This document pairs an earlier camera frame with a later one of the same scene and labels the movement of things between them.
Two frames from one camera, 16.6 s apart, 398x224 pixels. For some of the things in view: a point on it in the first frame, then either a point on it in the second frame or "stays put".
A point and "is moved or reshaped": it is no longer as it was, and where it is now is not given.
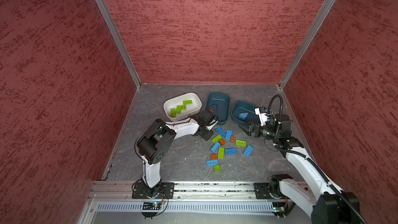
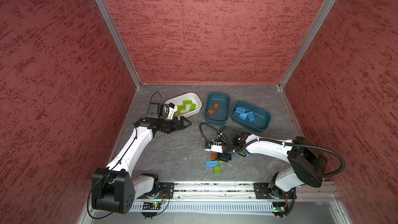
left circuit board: (152, 206) stays put
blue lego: (215, 147) is moved or reshaped
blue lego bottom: (211, 163) stays put
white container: (182, 107) stays put
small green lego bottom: (217, 168) stays put
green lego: (216, 139) is moved or reshaped
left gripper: (206, 137) -> (176, 127)
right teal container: (243, 112) stays put
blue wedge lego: (243, 115) stays put
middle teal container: (218, 103) stays put
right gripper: (251, 129) -> (224, 157)
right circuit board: (279, 206) stays put
